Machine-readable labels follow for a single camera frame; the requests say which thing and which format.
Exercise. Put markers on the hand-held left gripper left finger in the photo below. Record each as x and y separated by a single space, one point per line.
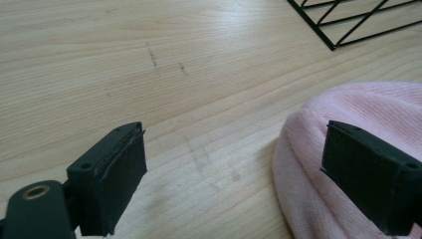
109 186

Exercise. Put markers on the pink knit hat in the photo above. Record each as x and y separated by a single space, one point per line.
348 103

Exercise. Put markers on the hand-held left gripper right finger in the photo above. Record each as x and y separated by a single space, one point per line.
365 176

